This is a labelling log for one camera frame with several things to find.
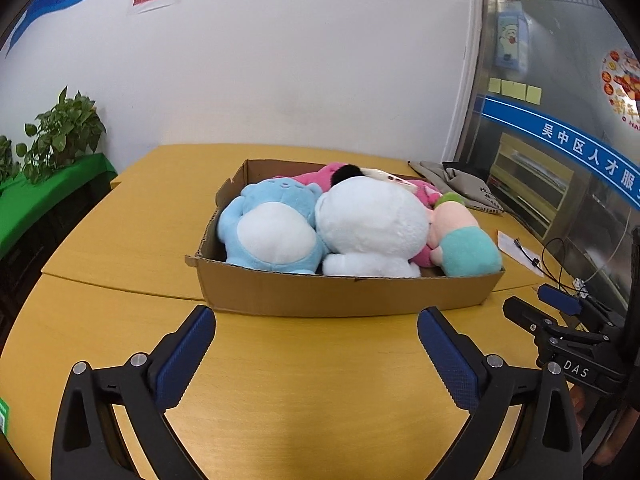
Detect green cloth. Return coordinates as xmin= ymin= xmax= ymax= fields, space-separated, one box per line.
xmin=0 ymin=153 xmax=119 ymax=256

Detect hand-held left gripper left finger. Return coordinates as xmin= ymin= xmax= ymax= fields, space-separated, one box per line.
xmin=50 ymin=305 xmax=217 ymax=480

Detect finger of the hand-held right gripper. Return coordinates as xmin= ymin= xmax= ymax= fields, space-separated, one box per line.
xmin=502 ymin=296 xmax=563 ymax=348
xmin=538 ymin=283 xmax=621 ymax=328

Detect pink and green plush toy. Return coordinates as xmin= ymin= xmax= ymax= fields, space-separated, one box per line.
xmin=427 ymin=191 xmax=503 ymax=277

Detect round red cartoon sticker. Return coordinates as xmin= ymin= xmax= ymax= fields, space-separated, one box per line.
xmin=600 ymin=49 xmax=640 ymax=131

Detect light blue cartoon poster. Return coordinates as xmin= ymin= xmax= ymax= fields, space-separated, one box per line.
xmin=495 ymin=1 xmax=531 ymax=72

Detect white round plush toy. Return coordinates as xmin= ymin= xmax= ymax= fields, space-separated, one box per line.
xmin=314 ymin=164 xmax=430 ymax=277

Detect large pink plush bear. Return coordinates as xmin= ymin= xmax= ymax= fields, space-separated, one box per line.
xmin=292 ymin=162 xmax=443 ymax=267

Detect grey cloth bag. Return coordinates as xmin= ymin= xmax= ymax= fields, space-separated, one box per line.
xmin=407 ymin=159 xmax=506 ymax=216

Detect blue glass banner strip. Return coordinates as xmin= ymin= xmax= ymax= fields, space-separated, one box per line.
xmin=482 ymin=95 xmax=640 ymax=211

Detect light blue plush toy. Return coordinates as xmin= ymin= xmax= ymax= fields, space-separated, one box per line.
xmin=216 ymin=178 xmax=331 ymax=275

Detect green potted plant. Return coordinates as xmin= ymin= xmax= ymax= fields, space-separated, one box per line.
xmin=0 ymin=135 xmax=22 ymax=186
xmin=15 ymin=85 xmax=107 ymax=184

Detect shallow cardboard box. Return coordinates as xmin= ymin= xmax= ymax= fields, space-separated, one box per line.
xmin=185 ymin=158 xmax=506 ymax=318

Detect black cable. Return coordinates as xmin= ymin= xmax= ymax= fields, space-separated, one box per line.
xmin=515 ymin=237 xmax=596 ymax=296

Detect person's right hand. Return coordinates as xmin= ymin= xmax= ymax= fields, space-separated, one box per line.
xmin=569 ymin=382 xmax=628 ymax=480

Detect white paper sheet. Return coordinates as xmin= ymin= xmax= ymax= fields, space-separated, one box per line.
xmin=496 ymin=229 xmax=546 ymax=278

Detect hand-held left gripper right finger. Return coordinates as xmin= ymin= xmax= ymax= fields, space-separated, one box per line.
xmin=417 ymin=306 xmax=586 ymax=480

